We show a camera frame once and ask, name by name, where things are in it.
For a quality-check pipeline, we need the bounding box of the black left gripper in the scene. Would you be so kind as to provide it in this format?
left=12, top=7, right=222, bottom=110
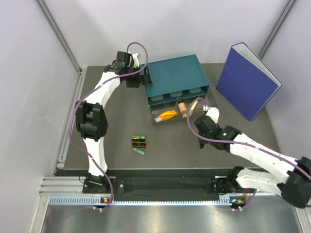
left=124, top=65, right=152, bottom=88

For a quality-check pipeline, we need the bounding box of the teal drawer organizer box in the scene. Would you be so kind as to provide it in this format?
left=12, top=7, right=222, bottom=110
left=144, top=54, right=210, bottom=112

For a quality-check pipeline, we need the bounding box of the orange cosmetic tube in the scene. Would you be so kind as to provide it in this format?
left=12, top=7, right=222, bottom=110
left=155, top=110, right=177, bottom=122

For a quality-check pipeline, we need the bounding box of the green mascara tube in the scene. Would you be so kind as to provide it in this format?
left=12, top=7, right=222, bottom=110
left=132, top=135, right=146, bottom=139
left=132, top=148, right=145, bottom=155

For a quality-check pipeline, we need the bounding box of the black gold eyeshadow palette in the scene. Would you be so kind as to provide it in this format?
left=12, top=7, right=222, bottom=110
left=131, top=137, right=147, bottom=149

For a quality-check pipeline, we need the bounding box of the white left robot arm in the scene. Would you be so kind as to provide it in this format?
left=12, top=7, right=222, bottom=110
left=75, top=51, right=153, bottom=194

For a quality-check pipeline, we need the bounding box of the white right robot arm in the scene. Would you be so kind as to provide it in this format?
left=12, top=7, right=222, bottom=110
left=194, top=105, right=311, bottom=209

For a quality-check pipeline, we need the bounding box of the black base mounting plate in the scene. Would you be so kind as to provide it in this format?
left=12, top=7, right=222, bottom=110
left=95, top=168, right=251, bottom=201

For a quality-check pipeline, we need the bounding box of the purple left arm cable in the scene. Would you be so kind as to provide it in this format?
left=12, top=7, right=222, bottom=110
left=68, top=42, right=149, bottom=211

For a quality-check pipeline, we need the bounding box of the blue ring binder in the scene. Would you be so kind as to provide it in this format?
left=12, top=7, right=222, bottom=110
left=216, top=42, right=282, bottom=121

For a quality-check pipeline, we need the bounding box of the grey slotted cable duct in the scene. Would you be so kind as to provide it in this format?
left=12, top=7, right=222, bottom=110
left=49, top=196, right=232, bottom=206

